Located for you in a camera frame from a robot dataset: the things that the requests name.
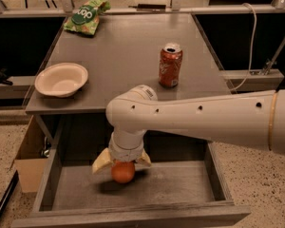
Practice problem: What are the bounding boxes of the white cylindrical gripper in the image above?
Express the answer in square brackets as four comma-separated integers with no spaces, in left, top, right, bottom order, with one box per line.
[92,135,151,174]

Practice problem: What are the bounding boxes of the orange fruit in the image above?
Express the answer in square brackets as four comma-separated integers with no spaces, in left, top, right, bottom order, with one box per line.
[111,161,135,183]

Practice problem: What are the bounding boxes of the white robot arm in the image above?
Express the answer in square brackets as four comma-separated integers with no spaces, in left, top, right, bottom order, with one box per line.
[92,85,285,173]

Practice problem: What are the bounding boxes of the open grey top drawer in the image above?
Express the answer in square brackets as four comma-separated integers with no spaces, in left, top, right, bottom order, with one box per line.
[11,113,250,228]

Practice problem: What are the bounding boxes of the grey cabinet counter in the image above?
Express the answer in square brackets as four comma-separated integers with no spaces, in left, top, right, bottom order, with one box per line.
[25,12,237,163]

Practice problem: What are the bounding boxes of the orange soda can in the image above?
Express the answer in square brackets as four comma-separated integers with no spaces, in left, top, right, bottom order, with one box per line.
[159,43,182,88]

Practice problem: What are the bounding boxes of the cardboard box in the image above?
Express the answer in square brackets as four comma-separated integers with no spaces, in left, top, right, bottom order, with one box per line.
[14,117,48,193]

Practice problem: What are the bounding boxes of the white paper bowl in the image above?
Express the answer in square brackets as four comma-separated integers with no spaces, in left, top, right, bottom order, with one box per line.
[34,63,88,98]

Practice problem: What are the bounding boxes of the green chip bag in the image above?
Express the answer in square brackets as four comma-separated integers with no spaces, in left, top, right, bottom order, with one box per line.
[64,0,110,36]

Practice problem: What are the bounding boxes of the black object at left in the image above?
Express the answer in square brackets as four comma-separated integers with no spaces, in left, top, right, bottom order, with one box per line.
[0,68,13,86]

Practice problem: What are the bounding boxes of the black tool on rail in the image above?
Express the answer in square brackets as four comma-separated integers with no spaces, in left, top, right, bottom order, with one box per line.
[128,4,166,11]

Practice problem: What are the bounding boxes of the metal frame rail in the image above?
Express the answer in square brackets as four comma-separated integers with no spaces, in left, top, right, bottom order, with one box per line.
[0,4,285,100]

